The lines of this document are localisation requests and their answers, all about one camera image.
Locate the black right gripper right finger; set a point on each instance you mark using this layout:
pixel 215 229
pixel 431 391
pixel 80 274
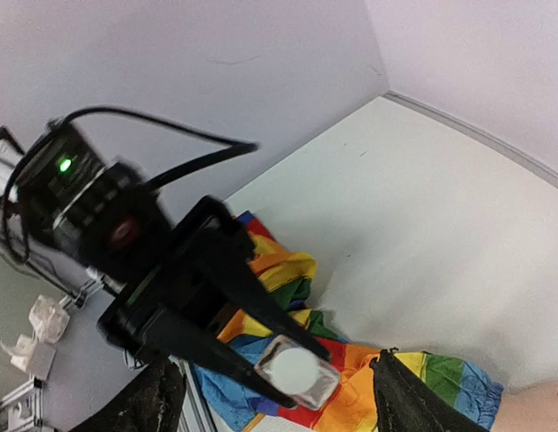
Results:
pixel 404 403

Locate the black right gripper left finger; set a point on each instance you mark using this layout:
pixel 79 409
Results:
pixel 153 401

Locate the rainbow striped jacket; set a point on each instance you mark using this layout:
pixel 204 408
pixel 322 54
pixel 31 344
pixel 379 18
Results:
pixel 287 276

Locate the white nail polish cap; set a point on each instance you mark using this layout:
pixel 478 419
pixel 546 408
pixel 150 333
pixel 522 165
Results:
pixel 294 371

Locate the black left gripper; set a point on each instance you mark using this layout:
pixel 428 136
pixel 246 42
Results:
pixel 176 279

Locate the clear nail polish bottle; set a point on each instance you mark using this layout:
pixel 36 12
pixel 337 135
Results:
pixel 317 396

